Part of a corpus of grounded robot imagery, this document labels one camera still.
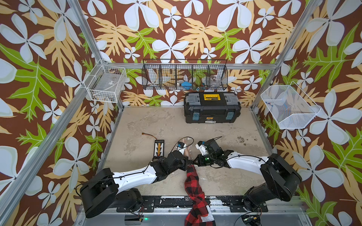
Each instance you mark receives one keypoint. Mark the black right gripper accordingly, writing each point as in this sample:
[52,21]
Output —
[199,162]

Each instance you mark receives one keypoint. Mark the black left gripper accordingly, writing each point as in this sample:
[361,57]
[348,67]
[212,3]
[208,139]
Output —
[184,160]

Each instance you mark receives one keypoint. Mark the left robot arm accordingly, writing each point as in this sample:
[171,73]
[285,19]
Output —
[109,189]

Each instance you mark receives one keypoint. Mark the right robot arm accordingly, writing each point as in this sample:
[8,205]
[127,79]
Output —
[281,180]

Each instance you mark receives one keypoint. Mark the red plaid sleeve forearm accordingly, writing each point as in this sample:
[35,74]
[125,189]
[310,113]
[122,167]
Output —
[200,214]

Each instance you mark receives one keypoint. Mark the pale mannequin hand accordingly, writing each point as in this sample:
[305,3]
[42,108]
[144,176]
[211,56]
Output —
[186,153]

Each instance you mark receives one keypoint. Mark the black parallel charging board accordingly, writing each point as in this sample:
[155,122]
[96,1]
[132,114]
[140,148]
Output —
[159,144]

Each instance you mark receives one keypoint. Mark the black deli toolbox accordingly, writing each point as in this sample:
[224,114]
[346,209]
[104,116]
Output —
[211,107]

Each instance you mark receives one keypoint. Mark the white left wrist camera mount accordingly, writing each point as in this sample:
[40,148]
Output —
[181,146]

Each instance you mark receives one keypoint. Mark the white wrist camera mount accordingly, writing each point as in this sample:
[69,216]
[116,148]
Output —
[181,146]
[201,147]

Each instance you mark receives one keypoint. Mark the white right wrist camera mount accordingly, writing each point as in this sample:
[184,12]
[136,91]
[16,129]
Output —
[201,147]

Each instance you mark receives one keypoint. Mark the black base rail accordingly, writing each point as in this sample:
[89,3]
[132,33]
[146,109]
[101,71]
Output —
[150,203]

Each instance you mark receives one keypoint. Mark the black wire basket rear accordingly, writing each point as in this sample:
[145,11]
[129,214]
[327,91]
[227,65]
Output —
[184,74]

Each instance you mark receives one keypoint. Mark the white wire basket right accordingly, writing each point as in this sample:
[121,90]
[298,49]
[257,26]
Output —
[290,106]

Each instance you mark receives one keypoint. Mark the white wire basket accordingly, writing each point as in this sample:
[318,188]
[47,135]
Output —
[290,106]
[105,82]

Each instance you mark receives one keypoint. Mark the white wire basket left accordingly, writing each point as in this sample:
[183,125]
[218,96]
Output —
[105,82]

